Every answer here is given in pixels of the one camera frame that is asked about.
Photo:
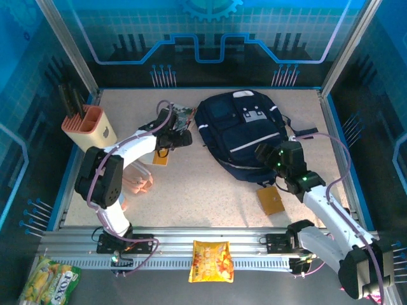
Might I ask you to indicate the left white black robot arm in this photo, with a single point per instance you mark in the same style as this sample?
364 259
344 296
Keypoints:
105 181

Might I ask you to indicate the beige terracotta knife holder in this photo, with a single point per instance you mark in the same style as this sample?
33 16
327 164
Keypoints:
92 136

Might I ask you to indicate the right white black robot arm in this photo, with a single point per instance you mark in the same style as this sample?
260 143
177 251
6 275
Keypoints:
337 216

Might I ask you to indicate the pink translucent pencil case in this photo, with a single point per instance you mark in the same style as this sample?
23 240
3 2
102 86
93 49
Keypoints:
140 181

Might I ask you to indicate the green Fox's candy bag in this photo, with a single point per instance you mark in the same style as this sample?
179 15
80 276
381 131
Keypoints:
47 282

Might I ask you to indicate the illustrated comic book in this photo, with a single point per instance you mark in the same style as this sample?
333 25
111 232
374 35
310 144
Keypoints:
184 114

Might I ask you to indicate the orange white notebook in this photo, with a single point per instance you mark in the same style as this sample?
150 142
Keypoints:
160 159

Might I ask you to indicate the aluminium mounting rail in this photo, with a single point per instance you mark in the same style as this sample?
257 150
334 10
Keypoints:
206 235

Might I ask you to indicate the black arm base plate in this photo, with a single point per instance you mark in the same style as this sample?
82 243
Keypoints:
276 243
144 244

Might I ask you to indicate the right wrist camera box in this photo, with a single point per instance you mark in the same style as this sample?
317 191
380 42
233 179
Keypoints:
292 138

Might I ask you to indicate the yellow chips bag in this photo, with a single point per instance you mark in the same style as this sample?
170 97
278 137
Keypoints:
210 262

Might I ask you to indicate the brown leather wallet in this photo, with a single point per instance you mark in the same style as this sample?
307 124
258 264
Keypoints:
270 200

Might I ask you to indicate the aluminium frame post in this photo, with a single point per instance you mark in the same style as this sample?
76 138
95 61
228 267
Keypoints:
67 47
349 47

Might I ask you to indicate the navy blue backpack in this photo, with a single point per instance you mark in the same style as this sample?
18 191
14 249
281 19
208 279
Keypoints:
241 136

